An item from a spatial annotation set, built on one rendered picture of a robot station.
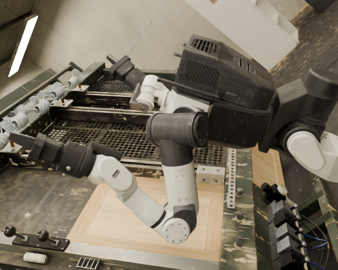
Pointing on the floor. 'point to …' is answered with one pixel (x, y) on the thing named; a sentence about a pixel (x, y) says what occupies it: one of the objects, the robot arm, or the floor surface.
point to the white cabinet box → (251, 27)
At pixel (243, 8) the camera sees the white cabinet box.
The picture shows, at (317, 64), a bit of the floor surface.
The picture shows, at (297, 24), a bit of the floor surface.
